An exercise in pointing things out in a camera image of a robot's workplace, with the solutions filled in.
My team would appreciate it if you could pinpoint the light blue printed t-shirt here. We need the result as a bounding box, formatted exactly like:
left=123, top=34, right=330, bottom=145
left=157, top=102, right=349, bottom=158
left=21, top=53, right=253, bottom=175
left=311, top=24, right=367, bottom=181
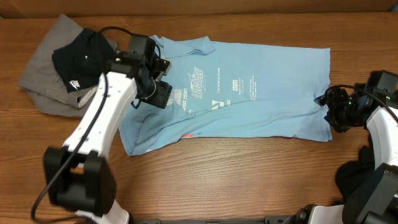
left=119, top=37, right=332, bottom=156

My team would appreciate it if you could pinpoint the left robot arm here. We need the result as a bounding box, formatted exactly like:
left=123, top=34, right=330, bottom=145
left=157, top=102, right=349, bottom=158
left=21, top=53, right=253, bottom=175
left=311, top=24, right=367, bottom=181
left=31, top=34, right=172, bottom=223

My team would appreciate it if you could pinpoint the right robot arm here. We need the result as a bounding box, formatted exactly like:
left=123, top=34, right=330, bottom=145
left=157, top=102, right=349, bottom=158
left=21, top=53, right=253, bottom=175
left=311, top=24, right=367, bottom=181
left=285, top=70, right=397, bottom=224

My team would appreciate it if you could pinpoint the black shirt on right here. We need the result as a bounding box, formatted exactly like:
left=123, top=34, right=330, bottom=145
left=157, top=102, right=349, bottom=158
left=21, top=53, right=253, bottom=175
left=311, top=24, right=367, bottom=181
left=335, top=135, right=375, bottom=202

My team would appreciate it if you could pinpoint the folded black nike shirt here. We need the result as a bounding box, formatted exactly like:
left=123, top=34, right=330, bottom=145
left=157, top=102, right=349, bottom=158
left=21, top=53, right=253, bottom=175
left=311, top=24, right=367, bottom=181
left=52, top=28, right=116, bottom=93

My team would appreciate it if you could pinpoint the folded grey shirt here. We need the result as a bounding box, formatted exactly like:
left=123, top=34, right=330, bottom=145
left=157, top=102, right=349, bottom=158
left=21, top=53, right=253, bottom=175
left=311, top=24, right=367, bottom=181
left=17, top=13, right=121, bottom=119

